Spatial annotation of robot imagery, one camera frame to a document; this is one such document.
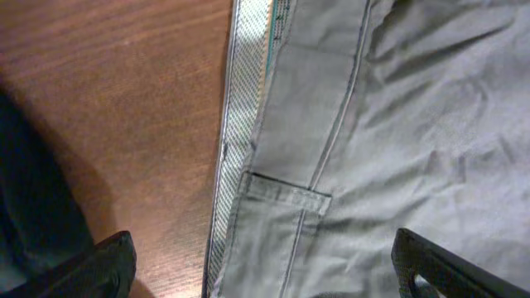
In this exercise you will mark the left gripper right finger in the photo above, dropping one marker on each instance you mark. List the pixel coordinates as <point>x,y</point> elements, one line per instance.
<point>425,269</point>

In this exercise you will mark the black t-shirt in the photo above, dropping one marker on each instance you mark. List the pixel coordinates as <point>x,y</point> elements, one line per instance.
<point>41,224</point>

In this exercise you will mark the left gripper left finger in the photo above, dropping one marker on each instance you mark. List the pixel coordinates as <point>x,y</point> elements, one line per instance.
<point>107,270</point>

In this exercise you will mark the grey shorts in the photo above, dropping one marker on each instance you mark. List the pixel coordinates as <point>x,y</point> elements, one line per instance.
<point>376,116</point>

